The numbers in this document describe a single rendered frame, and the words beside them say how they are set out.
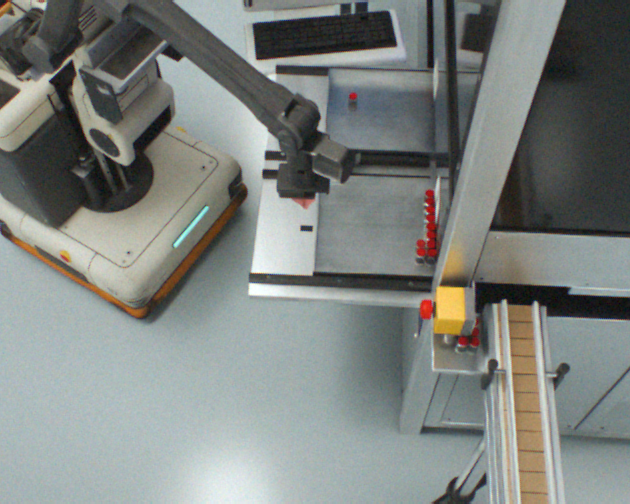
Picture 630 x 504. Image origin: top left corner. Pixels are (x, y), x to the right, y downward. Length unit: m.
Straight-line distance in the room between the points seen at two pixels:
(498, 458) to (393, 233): 0.56
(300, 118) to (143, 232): 1.29
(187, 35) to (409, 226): 0.72
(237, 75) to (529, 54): 0.50
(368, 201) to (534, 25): 0.87
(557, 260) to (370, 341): 1.20
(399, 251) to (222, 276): 1.12
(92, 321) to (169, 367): 0.33
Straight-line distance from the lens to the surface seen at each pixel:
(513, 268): 1.50
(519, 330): 1.61
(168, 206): 2.56
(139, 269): 2.46
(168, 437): 2.51
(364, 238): 1.73
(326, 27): 2.24
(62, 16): 1.53
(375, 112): 1.95
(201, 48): 1.31
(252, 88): 1.30
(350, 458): 2.44
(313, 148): 1.34
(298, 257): 1.70
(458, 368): 1.61
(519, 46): 1.04
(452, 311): 1.49
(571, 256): 1.48
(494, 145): 1.18
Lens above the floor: 2.35
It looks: 59 degrees down
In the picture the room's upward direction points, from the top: 2 degrees counter-clockwise
